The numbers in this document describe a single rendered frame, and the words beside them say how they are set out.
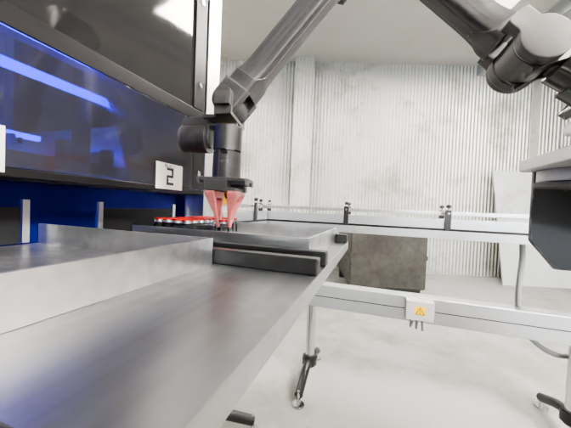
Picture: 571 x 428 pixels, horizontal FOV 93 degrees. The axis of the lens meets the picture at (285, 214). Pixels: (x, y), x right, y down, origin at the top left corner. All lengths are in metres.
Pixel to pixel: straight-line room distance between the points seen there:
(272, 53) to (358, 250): 2.68
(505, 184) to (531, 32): 4.56
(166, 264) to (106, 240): 0.20
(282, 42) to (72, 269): 0.53
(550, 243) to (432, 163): 4.37
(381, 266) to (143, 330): 3.07
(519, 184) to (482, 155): 0.65
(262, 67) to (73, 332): 0.52
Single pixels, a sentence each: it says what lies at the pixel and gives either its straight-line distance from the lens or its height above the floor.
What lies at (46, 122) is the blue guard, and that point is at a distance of 0.54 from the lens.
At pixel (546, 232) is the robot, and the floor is 0.94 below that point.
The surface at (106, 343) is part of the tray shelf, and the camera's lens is 0.19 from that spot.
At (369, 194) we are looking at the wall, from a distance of 4.48.
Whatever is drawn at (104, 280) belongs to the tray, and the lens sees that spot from 0.26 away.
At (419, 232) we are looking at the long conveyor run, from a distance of 1.43.
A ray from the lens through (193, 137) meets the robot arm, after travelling 0.59.
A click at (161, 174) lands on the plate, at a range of 0.68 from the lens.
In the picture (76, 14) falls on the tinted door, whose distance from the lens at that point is 0.64.
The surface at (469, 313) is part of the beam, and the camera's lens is 1.56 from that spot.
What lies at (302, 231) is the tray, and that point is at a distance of 0.67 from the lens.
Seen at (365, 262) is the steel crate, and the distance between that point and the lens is 3.16.
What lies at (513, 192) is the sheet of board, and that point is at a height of 1.31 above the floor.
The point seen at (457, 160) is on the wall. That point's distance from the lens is 5.07.
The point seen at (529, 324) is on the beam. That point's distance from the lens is 1.64.
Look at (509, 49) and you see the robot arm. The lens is 0.65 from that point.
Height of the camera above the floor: 0.96
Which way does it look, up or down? 1 degrees down
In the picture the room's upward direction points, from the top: 2 degrees clockwise
